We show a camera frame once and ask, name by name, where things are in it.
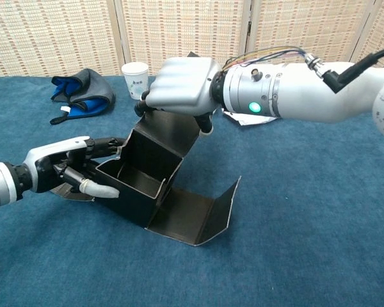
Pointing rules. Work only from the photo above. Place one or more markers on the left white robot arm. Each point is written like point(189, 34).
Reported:
point(0, 185)

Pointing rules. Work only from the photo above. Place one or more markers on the black foldable cardboard box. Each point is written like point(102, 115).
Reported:
point(153, 153)

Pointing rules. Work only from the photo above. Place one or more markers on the blue carpeted table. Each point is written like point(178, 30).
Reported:
point(275, 224)

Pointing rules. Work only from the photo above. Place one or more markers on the white plastic package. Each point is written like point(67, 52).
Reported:
point(243, 120)

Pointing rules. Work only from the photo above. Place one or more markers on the grey and blue cloth bag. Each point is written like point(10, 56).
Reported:
point(96, 86)

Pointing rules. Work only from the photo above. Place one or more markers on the beige woven screen panel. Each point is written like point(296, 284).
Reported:
point(182, 32)
point(307, 28)
point(51, 35)
point(380, 32)

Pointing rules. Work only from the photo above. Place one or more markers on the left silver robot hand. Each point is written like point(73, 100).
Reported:
point(57, 153)

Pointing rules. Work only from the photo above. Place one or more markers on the white paper cup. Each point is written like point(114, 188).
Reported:
point(134, 80)

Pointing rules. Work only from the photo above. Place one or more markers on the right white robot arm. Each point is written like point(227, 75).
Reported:
point(307, 92)

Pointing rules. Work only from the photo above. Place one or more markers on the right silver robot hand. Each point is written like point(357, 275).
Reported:
point(182, 86)

